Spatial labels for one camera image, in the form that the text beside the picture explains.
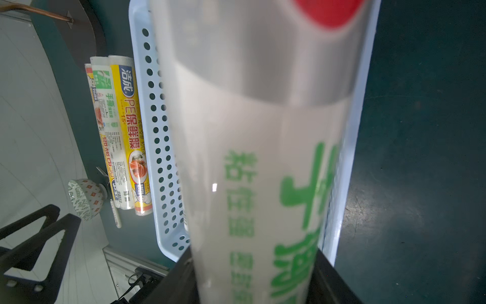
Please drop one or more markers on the white green wrap roll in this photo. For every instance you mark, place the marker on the white green wrap roll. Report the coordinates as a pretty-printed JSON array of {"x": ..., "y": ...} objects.
[
  {"x": 103, "y": 77},
  {"x": 258, "y": 97}
]

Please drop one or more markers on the yellow wrap roll left middle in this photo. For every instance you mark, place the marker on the yellow wrap roll left middle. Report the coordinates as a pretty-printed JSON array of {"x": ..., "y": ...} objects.
[{"x": 130, "y": 167}]

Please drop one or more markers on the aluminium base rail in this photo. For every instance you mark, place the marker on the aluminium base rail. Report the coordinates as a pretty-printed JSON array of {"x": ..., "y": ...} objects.
[{"x": 121, "y": 266}]

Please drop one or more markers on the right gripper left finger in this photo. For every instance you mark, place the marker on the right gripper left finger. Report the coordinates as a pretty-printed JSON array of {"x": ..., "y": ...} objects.
[{"x": 179, "y": 286}]

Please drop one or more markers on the yellow wrap roll far left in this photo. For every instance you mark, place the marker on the yellow wrap roll far left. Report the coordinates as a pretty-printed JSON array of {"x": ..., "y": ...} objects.
[{"x": 101, "y": 127}]

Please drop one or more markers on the light blue plastic basket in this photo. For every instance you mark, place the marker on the light blue plastic basket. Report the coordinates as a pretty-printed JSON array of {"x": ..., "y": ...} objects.
[{"x": 171, "y": 235}]

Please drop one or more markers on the metal fork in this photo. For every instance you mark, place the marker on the metal fork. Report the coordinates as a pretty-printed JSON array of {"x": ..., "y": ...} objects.
[{"x": 112, "y": 203}]

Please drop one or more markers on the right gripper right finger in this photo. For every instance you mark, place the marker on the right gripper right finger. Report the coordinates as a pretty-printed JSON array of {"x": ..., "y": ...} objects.
[{"x": 327, "y": 287}]

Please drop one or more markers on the yellow wrap roll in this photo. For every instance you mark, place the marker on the yellow wrap roll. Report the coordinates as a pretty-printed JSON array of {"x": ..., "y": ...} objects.
[
  {"x": 101, "y": 127},
  {"x": 130, "y": 167}
]

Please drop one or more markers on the green table mat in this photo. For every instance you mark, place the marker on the green table mat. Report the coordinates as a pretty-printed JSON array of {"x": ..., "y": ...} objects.
[{"x": 414, "y": 224}]

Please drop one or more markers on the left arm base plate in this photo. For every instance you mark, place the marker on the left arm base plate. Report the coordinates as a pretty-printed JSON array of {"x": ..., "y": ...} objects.
[{"x": 141, "y": 284}]

